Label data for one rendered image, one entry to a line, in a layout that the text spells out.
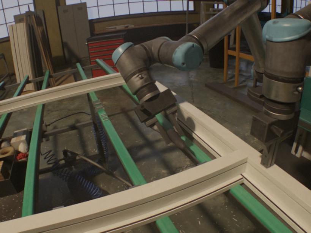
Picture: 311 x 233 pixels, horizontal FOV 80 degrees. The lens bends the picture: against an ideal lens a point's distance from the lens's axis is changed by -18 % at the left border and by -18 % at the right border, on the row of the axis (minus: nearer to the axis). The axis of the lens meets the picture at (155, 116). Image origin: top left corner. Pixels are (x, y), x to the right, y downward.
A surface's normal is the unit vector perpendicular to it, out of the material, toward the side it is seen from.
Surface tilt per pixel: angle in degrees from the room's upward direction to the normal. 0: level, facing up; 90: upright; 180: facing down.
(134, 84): 73
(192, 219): 0
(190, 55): 92
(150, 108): 55
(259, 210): 0
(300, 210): 90
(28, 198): 0
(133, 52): 49
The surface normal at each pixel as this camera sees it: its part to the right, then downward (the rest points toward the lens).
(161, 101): 0.09, -0.15
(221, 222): -0.07, -0.89
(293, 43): -0.29, 0.45
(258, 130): -0.92, 0.23
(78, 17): 0.40, 0.39
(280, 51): -0.74, 0.35
